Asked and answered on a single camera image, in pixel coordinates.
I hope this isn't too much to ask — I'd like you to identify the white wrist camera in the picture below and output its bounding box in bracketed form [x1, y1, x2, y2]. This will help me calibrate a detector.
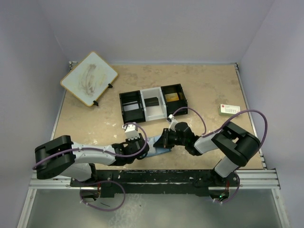
[167, 114, 178, 131]
[122, 123, 140, 140]

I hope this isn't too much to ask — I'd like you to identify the gold card in tray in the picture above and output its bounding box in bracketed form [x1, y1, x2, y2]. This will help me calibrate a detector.
[165, 93, 180, 102]

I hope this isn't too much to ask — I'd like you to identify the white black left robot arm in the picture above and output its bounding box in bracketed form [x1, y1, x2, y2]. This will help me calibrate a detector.
[33, 134, 150, 182]

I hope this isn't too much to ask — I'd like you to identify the black whiteboard stand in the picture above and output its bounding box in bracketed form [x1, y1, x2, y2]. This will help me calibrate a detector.
[92, 83, 114, 106]

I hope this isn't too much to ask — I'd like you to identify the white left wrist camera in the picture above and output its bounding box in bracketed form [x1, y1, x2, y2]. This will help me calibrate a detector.
[122, 123, 140, 140]

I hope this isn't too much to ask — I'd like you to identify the white card in tray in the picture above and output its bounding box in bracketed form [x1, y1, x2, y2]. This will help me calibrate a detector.
[123, 103, 139, 112]

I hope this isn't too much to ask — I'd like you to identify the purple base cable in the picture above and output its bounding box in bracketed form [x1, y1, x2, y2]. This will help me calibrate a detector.
[212, 173, 241, 205]
[79, 179, 126, 211]

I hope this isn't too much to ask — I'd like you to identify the black card in tray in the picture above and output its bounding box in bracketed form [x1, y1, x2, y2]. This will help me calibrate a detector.
[144, 97, 159, 107]

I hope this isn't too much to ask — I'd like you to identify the black and white tray organizer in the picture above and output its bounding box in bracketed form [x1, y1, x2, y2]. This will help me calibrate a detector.
[119, 84, 188, 123]

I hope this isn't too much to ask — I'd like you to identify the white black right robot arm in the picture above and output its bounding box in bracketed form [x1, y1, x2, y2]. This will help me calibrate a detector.
[153, 122, 261, 178]

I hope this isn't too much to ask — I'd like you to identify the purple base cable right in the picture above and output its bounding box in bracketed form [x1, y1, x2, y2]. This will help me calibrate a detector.
[212, 173, 241, 205]

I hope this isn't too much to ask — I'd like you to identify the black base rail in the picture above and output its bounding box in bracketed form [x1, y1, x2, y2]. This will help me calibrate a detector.
[70, 170, 239, 198]

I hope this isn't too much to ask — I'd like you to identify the yellow-framed whiteboard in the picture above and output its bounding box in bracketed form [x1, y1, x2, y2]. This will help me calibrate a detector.
[60, 51, 118, 107]

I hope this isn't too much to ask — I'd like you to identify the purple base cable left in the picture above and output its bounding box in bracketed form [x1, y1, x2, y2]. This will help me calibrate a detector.
[79, 179, 126, 211]

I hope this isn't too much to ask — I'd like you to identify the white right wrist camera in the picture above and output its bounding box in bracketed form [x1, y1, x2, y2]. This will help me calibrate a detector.
[167, 114, 178, 131]

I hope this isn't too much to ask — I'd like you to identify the blue leather card holder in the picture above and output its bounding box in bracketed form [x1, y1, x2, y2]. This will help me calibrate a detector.
[141, 135, 171, 159]

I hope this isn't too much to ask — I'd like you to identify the small white card box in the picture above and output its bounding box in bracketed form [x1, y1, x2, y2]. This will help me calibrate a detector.
[218, 104, 241, 116]

